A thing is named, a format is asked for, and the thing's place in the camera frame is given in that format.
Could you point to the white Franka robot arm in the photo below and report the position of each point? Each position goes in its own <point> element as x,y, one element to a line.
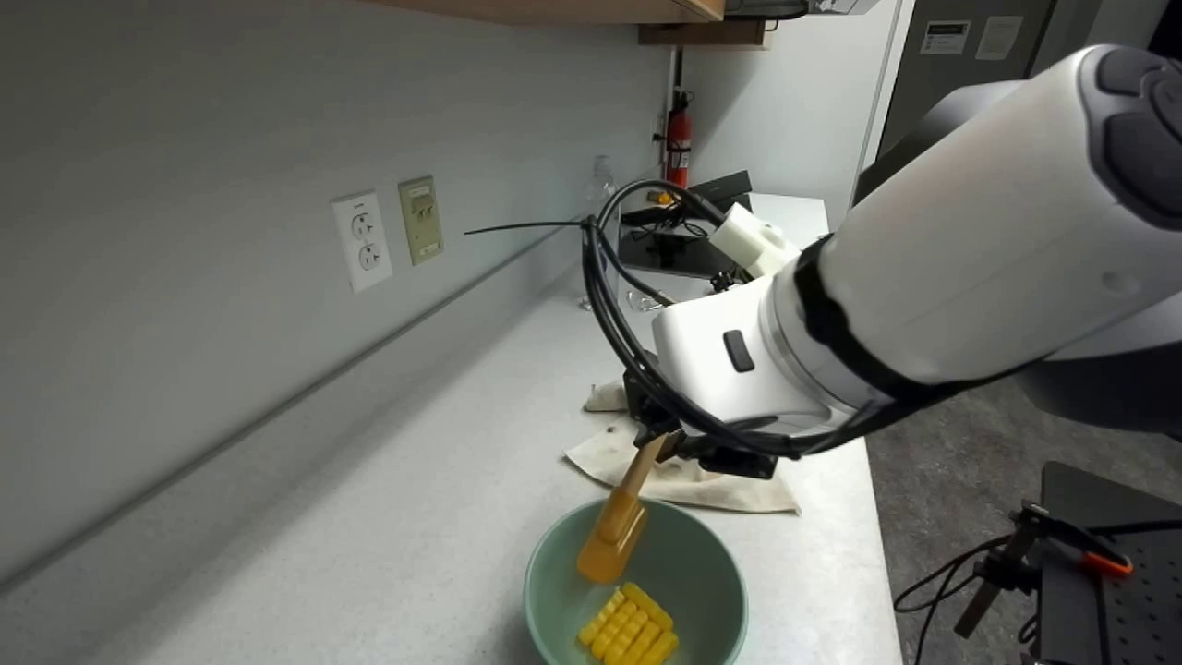
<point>984,244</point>

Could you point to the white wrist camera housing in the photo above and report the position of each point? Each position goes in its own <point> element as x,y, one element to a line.
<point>749,240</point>

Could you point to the beige wall switch plate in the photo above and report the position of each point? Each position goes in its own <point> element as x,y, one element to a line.
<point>420,218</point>

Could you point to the black perforated table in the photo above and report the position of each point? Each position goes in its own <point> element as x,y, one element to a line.
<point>1111,591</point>

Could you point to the gray door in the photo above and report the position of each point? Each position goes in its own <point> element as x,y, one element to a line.
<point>948,71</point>

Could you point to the black wedge-shaped device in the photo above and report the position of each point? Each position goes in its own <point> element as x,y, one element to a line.
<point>724,185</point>

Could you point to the light blue-green bowl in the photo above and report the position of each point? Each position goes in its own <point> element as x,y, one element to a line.
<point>703,576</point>

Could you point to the white wall power outlet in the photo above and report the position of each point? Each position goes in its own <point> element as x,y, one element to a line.
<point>362,240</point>

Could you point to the cream stained cloth towel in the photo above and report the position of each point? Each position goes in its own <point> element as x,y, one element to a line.
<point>739,493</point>

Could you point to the black stand with orange clamp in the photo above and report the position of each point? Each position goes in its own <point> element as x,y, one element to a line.
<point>1039,537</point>

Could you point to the red fire extinguisher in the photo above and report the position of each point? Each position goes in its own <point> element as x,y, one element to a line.
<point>676,132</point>

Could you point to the black glass stovetop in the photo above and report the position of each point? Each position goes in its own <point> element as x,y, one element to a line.
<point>676,251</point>

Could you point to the white paper notice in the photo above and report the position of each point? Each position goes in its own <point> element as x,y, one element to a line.
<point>999,38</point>
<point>948,38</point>

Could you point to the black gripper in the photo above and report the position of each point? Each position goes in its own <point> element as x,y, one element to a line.
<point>689,425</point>

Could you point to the yellow toy corn piece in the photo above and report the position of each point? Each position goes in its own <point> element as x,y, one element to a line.
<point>631,631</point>

